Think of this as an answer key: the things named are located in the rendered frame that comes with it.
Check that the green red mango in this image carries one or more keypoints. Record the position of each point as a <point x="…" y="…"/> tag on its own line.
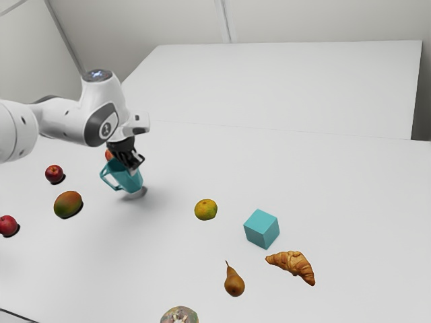
<point x="67" y="204"/>

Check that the dark red apple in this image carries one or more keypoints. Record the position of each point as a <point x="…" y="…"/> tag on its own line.
<point x="54" y="173"/>

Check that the teal faceted mug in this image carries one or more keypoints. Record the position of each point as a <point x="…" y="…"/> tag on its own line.
<point x="126" y="178"/>

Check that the bright red apple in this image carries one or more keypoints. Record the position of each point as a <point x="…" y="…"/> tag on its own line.
<point x="7" y="225"/>

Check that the orange red fruit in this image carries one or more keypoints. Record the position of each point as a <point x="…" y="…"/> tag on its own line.
<point x="108" y="154"/>

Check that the frosted sprinkled donut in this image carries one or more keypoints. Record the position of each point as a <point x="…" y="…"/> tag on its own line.
<point x="179" y="315"/>

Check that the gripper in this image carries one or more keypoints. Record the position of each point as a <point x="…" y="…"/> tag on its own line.
<point x="123" y="149"/>

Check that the teal cube block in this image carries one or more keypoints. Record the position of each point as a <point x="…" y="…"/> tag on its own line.
<point x="261" y="228"/>

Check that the yellow green orange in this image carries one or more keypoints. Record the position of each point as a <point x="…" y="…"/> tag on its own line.
<point x="205" y="209"/>

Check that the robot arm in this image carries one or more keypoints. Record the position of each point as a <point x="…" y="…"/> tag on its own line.
<point x="64" y="117"/>

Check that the golden brown croissant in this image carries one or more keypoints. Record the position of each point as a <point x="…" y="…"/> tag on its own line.
<point x="294" y="265"/>

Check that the brown pear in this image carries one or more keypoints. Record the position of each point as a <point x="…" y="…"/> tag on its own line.
<point x="233" y="282"/>

